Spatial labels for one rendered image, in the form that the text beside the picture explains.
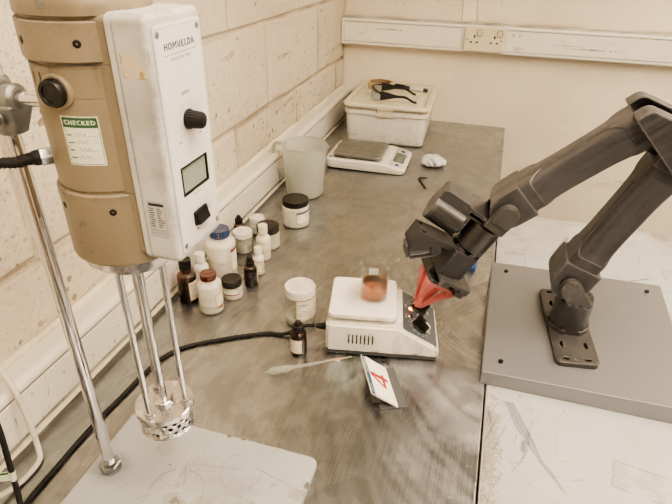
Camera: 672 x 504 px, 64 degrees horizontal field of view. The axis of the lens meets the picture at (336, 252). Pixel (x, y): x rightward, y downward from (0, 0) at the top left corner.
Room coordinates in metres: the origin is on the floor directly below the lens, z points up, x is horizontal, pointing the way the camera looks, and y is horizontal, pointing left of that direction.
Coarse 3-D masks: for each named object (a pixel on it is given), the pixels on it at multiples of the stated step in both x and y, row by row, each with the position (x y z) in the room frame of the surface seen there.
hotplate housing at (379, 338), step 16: (400, 304) 0.80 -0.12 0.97; (336, 320) 0.75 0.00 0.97; (352, 320) 0.75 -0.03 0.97; (368, 320) 0.75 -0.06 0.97; (400, 320) 0.75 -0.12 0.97; (336, 336) 0.73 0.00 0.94; (352, 336) 0.73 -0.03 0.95; (368, 336) 0.73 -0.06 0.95; (384, 336) 0.73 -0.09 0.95; (400, 336) 0.72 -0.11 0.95; (416, 336) 0.73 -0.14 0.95; (336, 352) 0.74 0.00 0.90; (352, 352) 0.73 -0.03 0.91; (368, 352) 0.73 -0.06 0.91; (384, 352) 0.73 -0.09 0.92; (400, 352) 0.72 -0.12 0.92; (416, 352) 0.72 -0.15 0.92; (432, 352) 0.72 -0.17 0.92
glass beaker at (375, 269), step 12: (360, 264) 0.79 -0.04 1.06; (372, 264) 0.82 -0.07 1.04; (384, 264) 0.81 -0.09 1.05; (372, 276) 0.77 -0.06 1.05; (384, 276) 0.77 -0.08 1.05; (360, 288) 0.79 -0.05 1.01; (372, 288) 0.77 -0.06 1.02; (384, 288) 0.77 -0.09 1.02; (372, 300) 0.77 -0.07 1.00; (384, 300) 0.78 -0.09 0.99
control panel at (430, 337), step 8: (408, 296) 0.84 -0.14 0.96; (408, 304) 0.81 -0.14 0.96; (408, 312) 0.79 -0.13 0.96; (416, 312) 0.80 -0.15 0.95; (432, 312) 0.83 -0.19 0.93; (408, 320) 0.76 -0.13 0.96; (432, 320) 0.80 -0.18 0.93; (408, 328) 0.74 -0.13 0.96; (432, 328) 0.77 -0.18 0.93; (424, 336) 0.74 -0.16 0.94; (432, 336) 0.75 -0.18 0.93; (432, 344) 0.73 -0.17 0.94
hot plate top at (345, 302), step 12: (336, 288) 0.82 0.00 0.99; (348, 288) 0.82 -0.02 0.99; (396, 288) 0.82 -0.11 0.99; (336, 300) 0.78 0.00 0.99; (348, 300) 0.78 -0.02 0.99; (360, 300) 0.78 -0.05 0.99; (396, 300) 0.78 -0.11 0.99; (336, 312) 0.74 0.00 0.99; (348, 312) 0.75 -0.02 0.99; (360, 312) 0.75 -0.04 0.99; (372, 312) 0.75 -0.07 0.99; (384, 312) 0.75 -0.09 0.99; (396, 312) 0.75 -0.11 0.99
